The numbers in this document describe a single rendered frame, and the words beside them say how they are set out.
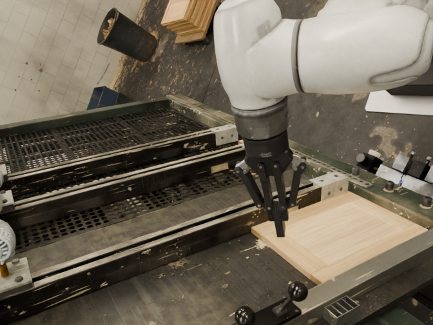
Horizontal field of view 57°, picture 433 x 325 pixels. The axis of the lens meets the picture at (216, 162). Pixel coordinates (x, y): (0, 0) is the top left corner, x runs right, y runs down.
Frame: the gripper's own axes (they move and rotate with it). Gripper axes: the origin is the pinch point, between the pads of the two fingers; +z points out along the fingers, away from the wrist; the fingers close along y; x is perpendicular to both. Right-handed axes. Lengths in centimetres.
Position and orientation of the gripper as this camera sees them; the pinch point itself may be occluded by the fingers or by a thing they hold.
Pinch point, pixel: (279, 219)
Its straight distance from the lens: 78.5
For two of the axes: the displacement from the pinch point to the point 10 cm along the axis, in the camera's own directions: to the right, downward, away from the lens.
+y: 9.6, -0.7, -2.8
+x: 1.9, -5.7, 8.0
